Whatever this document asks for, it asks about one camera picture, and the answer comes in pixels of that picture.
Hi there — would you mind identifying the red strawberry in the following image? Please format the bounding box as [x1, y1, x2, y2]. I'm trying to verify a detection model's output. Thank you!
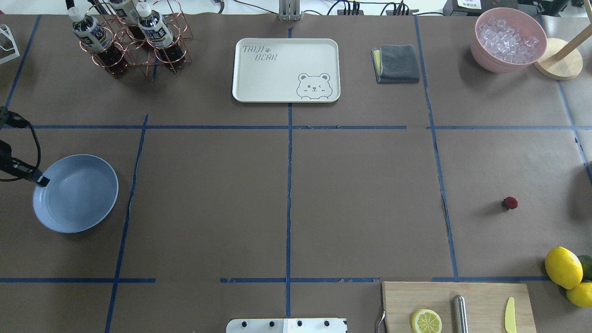
[502, 196, 519, 210]

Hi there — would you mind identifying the grey folded cloth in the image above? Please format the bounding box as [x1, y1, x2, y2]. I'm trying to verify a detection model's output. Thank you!
[371, 45, 420, 84]

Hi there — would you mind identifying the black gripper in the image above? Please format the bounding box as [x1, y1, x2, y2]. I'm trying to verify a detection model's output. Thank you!
[0, 107, 50, 187]

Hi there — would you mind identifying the pink bowl with ice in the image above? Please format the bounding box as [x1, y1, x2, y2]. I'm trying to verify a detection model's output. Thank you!
[470, 7, 547, 73]

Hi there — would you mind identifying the copper wire bottle rack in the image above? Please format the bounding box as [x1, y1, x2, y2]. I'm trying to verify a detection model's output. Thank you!
[80, 0, 194, 80]

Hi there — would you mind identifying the tea bottle left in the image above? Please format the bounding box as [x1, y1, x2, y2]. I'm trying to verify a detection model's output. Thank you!
[67, 6, 127, 76]

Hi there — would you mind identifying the blue round plate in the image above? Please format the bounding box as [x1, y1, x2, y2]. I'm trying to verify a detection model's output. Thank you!
[32, 154, 119, 234]

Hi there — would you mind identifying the yellow lemon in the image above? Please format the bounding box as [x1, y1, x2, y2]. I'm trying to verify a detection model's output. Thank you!
[545, 246, 583, 290]
[566, 282, 592, 308]

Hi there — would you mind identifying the tea bottle front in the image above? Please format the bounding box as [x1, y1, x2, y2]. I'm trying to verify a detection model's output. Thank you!
[136, 2, 185, 72]

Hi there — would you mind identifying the aluminium frame post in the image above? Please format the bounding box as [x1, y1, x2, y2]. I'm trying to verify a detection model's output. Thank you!
[278, 0, 302, 22]

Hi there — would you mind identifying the lemon half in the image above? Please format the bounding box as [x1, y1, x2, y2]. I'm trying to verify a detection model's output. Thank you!
[410, 308, 443, 333]

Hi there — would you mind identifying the tea bottle rear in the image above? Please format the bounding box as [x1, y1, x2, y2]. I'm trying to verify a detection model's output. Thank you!
[108, 0, 139, 26]

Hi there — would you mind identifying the yellow plastic knife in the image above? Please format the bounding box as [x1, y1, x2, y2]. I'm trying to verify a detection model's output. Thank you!
[504, 296, 517, 333]

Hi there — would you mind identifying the cream bear tray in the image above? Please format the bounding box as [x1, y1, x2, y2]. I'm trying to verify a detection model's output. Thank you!
[232, 38, 341, 103]

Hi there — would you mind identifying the green avocado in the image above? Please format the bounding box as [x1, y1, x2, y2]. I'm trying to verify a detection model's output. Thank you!
[577, 255, 592, 282]

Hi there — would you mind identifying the wooden cutting board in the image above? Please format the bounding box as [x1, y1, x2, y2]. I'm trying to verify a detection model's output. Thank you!
[382, 282, 537, 333]

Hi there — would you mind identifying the wooden stand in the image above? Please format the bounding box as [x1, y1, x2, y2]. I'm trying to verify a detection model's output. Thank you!
[533, 0, 592, 81]

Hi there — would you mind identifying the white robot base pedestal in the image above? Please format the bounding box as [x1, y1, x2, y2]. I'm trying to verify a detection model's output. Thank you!
[226, 318, 348, 333]

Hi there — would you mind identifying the tea bottle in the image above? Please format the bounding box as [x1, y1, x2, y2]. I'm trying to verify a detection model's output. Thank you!
[136, 2, 185, 72]
[108, 0, 139, 26]
[67, 6, 127, 76]

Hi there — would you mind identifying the white wire cup basket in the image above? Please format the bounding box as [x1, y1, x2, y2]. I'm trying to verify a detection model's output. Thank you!
[0, 25, 21, 65]

